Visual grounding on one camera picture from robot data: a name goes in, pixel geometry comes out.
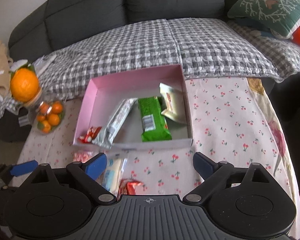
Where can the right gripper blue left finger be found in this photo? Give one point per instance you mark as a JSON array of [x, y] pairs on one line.
[[87, 173]]

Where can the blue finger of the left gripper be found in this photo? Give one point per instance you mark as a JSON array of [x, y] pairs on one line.
[[23, 168]]

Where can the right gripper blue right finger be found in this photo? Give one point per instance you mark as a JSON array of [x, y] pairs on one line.
[[215, 176]]

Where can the pink sprinkled snack packet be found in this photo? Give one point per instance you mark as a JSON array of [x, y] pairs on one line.
[[82, 156]]

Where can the white blue snack packet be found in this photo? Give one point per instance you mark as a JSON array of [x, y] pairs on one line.
[[111, 177]]

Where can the red foil snack packet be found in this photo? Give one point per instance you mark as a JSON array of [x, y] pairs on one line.
[[128, 186]]

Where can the silver snack bar wrapper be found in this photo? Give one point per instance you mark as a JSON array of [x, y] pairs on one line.
[[107, 134]]

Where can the small red candy packet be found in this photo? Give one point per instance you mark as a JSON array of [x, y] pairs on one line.
[[90, 135]]

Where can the cherry print tablecloth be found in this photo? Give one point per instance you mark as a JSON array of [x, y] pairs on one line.
[[232, 120]]

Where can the green snack packet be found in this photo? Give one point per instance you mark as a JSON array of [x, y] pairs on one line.
[[154, 124]]

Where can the glass jar of oranges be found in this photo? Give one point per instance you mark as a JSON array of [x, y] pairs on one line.
[[45, 112]]

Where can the cream snack packet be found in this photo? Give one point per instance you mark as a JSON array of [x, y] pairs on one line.
[[173, 103]]

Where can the pink cardboard box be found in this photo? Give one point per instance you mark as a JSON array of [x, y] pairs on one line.
[[104, 93]]

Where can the large orange on jar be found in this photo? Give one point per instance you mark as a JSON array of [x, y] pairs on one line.
[[24, 85]]

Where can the white remote control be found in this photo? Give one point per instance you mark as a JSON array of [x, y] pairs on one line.
[[42, 63]]

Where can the grey checkered quilt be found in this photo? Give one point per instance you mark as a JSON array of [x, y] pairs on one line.
[[203, 47]]

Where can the dark grey sofa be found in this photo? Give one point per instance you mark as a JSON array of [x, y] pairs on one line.
[[59, 23]]

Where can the green embroidered cushion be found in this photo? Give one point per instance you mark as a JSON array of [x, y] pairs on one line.
[[280, 16]]

